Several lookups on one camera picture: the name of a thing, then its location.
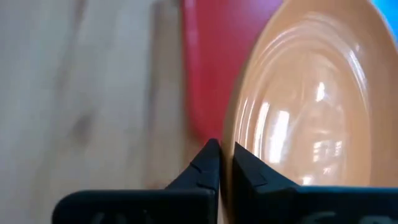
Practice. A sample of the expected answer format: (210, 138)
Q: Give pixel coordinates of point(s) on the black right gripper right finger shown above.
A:
(280, 205)

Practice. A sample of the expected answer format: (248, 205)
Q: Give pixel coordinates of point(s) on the red plastic tray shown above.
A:
(214, 62)

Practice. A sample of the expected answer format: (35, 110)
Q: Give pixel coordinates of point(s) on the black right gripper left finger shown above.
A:
(174, 205)

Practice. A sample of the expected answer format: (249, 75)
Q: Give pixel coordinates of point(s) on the orange plate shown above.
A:
(311, 93)

